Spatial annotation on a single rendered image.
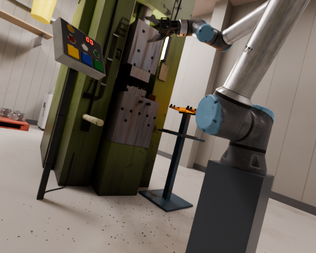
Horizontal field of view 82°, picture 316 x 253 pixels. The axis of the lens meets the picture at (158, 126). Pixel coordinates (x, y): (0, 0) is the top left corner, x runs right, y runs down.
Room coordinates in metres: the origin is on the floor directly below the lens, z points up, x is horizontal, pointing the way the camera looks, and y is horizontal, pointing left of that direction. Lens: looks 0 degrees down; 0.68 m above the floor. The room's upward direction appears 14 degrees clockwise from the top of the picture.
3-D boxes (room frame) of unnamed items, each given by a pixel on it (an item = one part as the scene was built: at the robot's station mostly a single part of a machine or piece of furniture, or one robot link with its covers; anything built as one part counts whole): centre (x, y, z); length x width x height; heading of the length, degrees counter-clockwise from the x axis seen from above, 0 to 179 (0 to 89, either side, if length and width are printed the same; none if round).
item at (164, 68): (1.96, 0.09, 1.27); 0.09 x 0.02 x 0.17; 125
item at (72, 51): (1.13, 0.62, 1.01); 0.07 x 0.05 x 0.07; 150
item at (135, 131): (1.88, 0.35, 0.69); 0.56 x 0.38 x 0.45; 35
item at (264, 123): (0.81, -0.40, 0.79); 0.17 x 0.15 x 0.18; 113
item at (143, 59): (1.87, 0.36, 1.36); 0.42 x 0.39 x 0.40; 35
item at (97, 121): (1.40, 0.50, 0.62); 0.44 x 0.05 x 0.05; 35
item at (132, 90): (1.84, 0.39, 0.96); 0.42 x 0.20 x 0.09; 35
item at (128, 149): (1.88, 0.35, 0.23); 0.56 x 0.38 x 0.47; 35
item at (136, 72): (1.84, 0.39, 1.12); 0.42 x 0.20 x 0.10; 35
